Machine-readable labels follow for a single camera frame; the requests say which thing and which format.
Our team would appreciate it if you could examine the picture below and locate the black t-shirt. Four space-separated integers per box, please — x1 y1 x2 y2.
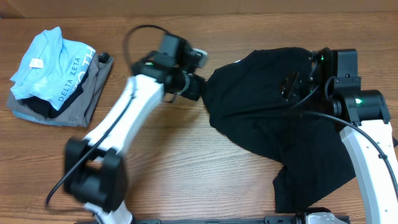
202 47 355 213

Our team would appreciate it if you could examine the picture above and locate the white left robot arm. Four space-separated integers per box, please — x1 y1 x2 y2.
59 34 208 223

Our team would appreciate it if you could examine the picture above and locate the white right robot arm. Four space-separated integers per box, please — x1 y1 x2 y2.
281 48 397 223

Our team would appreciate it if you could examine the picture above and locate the folded grey shirt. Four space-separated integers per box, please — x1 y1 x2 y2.
7 52 113 127

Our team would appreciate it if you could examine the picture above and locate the folded light blue shirt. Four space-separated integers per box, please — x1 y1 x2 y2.
11 27 96 111

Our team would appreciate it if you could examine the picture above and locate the folded black shirt in stack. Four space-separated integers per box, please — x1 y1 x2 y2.
21 72 89 118

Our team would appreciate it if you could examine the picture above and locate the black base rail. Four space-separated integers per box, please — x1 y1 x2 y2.
132 215 304 224

